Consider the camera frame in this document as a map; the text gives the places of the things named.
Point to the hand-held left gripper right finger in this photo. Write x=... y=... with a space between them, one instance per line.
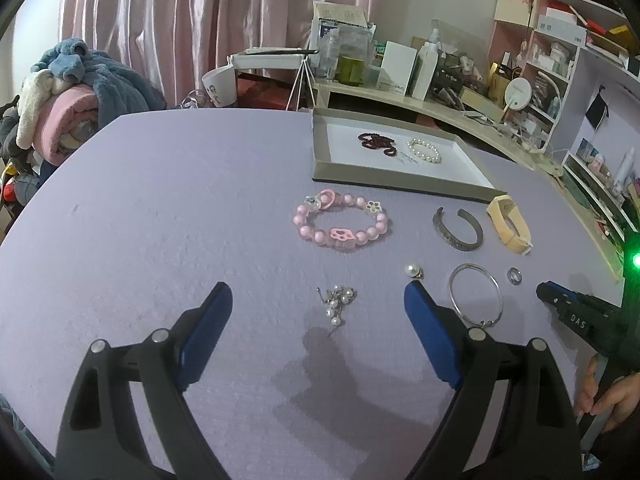
x=430 y=330

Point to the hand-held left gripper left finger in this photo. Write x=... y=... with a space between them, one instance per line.
x=207 y=330

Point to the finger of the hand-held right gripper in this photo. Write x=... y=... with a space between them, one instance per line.
x=575 y=312

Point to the pearl cluster brooch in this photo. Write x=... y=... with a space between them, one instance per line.
x=336 y=300

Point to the grey tray with white inside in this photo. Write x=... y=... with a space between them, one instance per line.
x=450 y=172

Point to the person's right hand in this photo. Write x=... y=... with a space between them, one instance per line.
x=620 y=400

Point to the thin silver bangle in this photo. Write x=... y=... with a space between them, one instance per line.
x=452 y=295

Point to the dark metal cuff bangle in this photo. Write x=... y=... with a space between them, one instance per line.
x=452 y=240

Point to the small silver earrings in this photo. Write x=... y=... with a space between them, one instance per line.
x=406 y=157

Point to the round white mirror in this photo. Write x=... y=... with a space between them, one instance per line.
x=517 y=94

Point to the white mug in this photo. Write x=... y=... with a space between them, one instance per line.
x=222 y=87

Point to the pink and white bookshelf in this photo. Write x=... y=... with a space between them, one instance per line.
x=575 y=60

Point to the pink folded blanket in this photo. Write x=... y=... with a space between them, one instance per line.
x=65 y=120

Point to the white pump bottle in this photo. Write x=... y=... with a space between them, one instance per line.
x=425 y=70

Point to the plain white box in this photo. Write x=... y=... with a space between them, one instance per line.
x=397 y=67

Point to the blue fluffy robe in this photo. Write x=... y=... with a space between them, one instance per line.
x=115 y=80

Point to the white storage cart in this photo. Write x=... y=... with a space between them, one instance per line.
x=265 y=62

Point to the cream fluffy blanket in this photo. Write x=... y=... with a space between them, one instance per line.
x=32 y=105

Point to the black comb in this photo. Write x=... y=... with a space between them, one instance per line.
x=280 y=51

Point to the clear plastic bottle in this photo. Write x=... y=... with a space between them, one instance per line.
x=329 y=57

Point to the pink curtain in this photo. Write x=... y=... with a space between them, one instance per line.
x=200 y=15

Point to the white cardboard box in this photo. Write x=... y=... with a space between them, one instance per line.
x=340 y=15

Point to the black card on wall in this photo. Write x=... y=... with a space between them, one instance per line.
x=596 y=109

